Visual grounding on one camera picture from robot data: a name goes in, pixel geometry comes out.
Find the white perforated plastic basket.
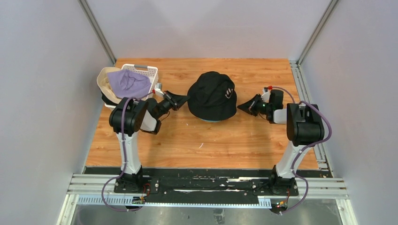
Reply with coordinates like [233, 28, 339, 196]
[104, 64, 158, 110]

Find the lavender bucket hat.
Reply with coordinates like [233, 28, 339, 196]
[107, 69, 152, 98]

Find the white slotted cable duct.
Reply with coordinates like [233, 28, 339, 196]
[77, 195, 272, 209]

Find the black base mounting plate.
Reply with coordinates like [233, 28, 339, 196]
[68, 166, 344, 203]

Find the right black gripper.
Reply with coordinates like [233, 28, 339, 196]
[238, 94, 272, 117]

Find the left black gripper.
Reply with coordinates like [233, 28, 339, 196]
[155, 91, 190, 120]

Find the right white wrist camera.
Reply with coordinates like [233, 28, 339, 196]
[261, 87, 270, 103]

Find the beige bucket hat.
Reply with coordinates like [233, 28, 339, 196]
[187, 71, 237, 121]

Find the cream straw-coloured bucket hat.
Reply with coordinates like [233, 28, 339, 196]
[97, 67, 121, 105]

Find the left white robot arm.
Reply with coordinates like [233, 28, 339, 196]
[109, 91, 190, 194]

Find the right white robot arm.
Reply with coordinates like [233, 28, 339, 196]
[238, 86, 326, 195]

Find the teal bucket hat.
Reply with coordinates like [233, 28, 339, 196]
[201, 119, 221, 122]

